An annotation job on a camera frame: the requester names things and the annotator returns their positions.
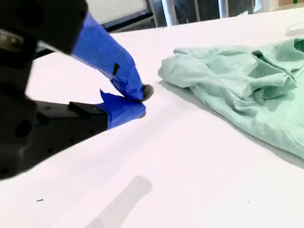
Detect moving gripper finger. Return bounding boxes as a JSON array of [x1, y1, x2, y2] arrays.
[[0, 0, 154, 102]]

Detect adjacent white table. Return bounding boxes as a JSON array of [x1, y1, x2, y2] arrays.
[[88, 0, 155, 33]]

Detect white metal leg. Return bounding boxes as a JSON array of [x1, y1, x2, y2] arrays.
[[162, 0, 179, 28], [218, 0, 229, 19]]

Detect pale green T-shirt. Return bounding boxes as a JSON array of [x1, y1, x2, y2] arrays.
[[157, 37, 304, 161]]

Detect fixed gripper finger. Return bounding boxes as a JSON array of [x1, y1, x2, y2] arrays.
[[68, 89, 147, 143]]

